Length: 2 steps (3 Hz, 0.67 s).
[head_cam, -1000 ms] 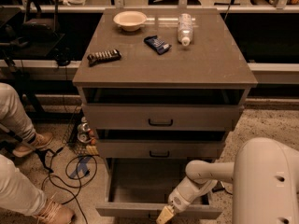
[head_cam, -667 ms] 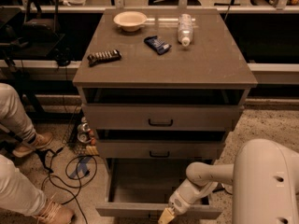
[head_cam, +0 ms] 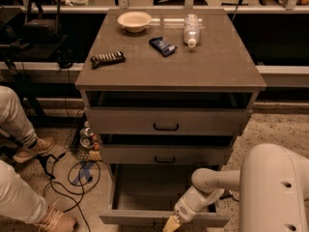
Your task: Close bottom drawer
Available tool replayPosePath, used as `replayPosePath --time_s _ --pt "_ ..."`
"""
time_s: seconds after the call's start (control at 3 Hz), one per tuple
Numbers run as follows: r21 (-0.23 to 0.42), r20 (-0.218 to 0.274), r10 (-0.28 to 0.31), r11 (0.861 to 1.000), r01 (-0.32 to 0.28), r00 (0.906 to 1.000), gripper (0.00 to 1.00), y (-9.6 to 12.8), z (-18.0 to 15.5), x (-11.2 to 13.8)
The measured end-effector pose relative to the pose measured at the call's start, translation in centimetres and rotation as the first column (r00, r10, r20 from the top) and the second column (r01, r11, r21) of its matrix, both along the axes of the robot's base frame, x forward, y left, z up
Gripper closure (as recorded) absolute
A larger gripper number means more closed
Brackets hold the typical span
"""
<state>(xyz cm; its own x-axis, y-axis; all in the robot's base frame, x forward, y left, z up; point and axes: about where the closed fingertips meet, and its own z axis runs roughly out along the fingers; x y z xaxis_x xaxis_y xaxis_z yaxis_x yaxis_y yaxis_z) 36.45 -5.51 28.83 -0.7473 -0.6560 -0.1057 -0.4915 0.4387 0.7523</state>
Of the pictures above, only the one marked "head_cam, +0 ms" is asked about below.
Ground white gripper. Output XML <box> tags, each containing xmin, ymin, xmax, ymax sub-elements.
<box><xmin>162</xmin><ymin>186</ymin><xmax>224</xmax><ymax>232</ymax></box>

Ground grey bottom drawer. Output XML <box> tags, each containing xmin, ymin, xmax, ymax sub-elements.
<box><xmin>98</xmin><ymin>163</ymin><xmax>231</xmax><ymax>231</ymax></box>

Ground grey drawer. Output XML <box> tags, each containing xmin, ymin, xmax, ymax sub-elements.
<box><xmin>85</xmin><ymin>107</ymin><xmax>252</xmax><ymax>135</ymax></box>
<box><xmin>99</xmin><ymin>134</ymin><xmax>234</xmax><ymax>165</ymax></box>
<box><xmin>98</xmin><ymin>163</ymin><xmax>231</xmax><ymax>231</ymax></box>

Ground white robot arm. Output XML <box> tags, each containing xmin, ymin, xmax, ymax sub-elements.
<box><xmin>163</xmin><ymin>144</ymin><xmax>309</xmax><ymax>232</ymax></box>

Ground grey middle drawer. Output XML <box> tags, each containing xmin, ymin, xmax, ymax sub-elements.
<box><xmin>99</xmin><ymin>134</ymin><xmax>234</xmax><ymax>165</ymax></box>

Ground grey top drawer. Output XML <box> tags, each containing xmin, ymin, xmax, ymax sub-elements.
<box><xmin>85</xmin><ymin>107</ymin><xmax>252</xmax><ymax>135</ymax></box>

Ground grey drawer cabinet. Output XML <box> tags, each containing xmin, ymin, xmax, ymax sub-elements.
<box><xmin>74</xmin><ymin>8</ymin><xmax>267</xmax><ymax>176</ymax></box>

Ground tan lower shoe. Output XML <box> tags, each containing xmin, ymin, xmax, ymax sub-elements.
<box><xmin>35</xmin><ymin>206</ymin><xmax>76</xmax><ymax>232</ymax></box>

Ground tan shoe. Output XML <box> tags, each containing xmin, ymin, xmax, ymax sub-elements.
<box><xmin>35</xmin><ymin>206</ymin><xmax>76</xmax><ymax>232</ymax></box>
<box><xmin>13</xmin><ymin>137</ymin><xmax>55</xmax><ymax>163</ymax></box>

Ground tan upper shoe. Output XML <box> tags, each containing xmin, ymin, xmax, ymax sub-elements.
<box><xmin>13</xmin><ymin>137</ymin><xmax>55</xmax><ymax>163</ymax></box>

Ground person's lower leg beige trousers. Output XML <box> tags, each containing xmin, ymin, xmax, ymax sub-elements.
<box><xmin>0</xmin><ymin>160</ymin><xmax>48</xmax><ymax>223</ymax></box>

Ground person's leg beige trousers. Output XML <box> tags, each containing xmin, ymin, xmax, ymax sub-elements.
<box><xmin>0</xmin><ymin>160</ymin><xmax>48</xmax><ymax>223</ymax></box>
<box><xmin>0</xmin><ymin>86</ymin><xmax>37</xmax><ymax>147</ymax></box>

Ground blue snack packet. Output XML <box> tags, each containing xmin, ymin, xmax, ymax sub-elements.
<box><xmin>149</xmin><ymin>37</ymin><xmax>177</xmax><ymax>57</ymax></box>

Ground dark striped snack bar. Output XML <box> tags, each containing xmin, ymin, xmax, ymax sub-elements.
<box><xmin>90</xmin><ymin>51</ymin><xmax>126</xmax><ymax>70</ymax></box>

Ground person's upper leg beige trousers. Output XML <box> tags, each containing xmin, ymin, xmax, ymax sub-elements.
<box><xmin>0</xmin><ymin>86</ymin><xmax>37</xmax><ymax>147</ymax></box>

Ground clear plastic water bottle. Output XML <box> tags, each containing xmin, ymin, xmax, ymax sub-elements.
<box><xmin>183</xmin><ymin>14</ymin><xmax>200</xmax><ymax>48</ymax></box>

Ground white bowl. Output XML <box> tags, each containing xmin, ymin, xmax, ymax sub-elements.
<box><xmin>117</xmin><ymin>12</ymin><xmax>152</xmax><ymax>33</ymax></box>

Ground black bag on shelf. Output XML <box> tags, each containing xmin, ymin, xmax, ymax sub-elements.
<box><xmin>23</xmin><ymin>0</ymin><xmax>61</xmax><ymax>44</ymax></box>

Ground black floor cable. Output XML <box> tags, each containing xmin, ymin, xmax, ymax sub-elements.
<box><xmin>38</xmin><ymin>152</ymin><xmax>102</xmax><ymax>232</ymax></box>

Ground wire basket with cans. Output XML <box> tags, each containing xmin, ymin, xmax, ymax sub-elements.
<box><xmin>65</xmin><ymin>111</ymin><xmax>101</xmax><ymax>161</ymax></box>

